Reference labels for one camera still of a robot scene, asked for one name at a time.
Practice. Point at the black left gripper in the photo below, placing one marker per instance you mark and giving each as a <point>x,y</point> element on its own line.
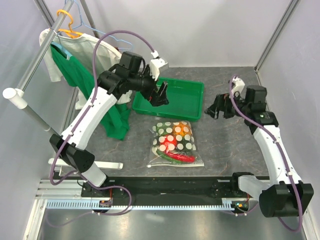
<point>160,99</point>

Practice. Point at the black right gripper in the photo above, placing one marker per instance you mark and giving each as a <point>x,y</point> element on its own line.
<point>222,101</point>

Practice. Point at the orange carrot with green leaves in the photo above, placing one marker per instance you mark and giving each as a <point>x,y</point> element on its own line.
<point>182,131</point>

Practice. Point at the clear dotted zip top bag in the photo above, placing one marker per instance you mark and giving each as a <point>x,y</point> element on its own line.
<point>162,128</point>

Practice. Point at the green chili pepper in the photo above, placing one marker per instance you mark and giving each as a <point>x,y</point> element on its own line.
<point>168,158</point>

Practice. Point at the red chili pepper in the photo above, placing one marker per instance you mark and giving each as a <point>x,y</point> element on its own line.
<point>181,157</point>

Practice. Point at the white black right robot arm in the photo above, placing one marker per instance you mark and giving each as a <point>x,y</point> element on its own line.
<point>285,195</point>

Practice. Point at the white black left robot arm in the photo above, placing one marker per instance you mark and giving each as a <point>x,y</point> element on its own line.
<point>110,85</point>

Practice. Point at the green plastic tray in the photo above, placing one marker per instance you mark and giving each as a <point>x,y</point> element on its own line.
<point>185,101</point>

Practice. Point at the white t-shirt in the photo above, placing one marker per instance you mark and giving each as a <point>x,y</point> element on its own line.
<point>82,48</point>

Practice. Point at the green t-shirt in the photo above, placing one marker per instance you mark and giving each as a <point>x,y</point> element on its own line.
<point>116,120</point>

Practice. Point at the teal clothes hanger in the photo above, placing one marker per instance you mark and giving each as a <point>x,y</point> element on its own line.
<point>61,50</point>

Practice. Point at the silver clothes rack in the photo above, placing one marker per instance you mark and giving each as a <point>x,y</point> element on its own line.
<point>24,145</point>

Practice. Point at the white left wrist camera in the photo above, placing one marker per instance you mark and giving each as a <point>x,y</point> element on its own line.
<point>157,64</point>

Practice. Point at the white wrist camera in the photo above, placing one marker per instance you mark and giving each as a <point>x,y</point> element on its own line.
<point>157,64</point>
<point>237,85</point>

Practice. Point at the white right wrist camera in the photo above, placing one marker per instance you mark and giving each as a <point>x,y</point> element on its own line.
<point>237,85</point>

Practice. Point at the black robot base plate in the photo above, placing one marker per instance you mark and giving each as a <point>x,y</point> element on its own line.
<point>211,186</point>

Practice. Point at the blue wire hanger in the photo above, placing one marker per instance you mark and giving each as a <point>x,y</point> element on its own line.
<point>86,20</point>

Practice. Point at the white slotted cable duct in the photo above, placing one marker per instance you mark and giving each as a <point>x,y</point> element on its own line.
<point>95,204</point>

